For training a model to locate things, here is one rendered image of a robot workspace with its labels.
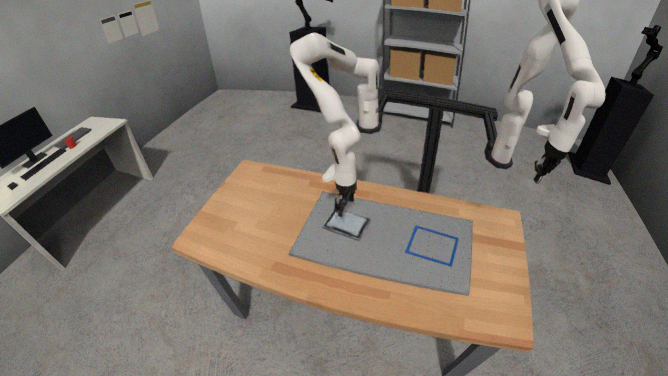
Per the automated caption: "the blue tape rectangle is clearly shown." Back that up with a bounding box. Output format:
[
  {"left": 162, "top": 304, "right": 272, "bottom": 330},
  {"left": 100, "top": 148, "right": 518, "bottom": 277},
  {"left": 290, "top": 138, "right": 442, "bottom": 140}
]
[{"left": 405, "top": 225, "right": 459, "bottom": 267}]

